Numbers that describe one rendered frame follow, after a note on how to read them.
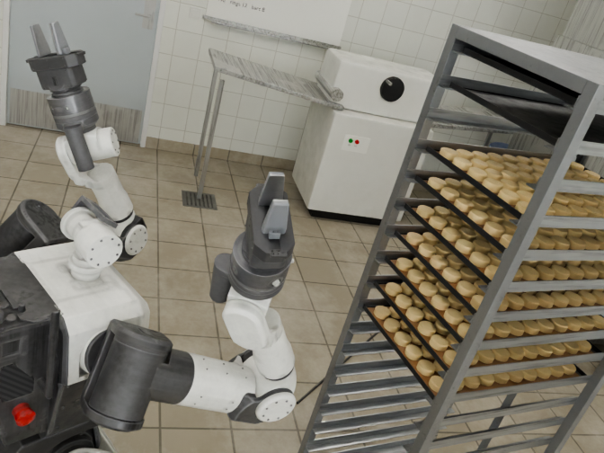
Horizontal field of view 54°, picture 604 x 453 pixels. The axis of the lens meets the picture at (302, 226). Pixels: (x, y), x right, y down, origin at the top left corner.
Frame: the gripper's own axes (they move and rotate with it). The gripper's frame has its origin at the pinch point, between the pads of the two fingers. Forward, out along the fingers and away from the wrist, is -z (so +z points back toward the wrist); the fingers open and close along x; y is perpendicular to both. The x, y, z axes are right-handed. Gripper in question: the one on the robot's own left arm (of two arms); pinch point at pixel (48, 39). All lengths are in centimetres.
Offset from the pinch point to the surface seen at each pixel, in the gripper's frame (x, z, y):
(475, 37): 80, 19, -50
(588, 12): 139, 74, -345
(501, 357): 85, 101, -30
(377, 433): 40, 165, -55
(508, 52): 87, 21, -40
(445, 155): 71, 49, -49
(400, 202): 58, 63, -50
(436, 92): 69, 33, -54
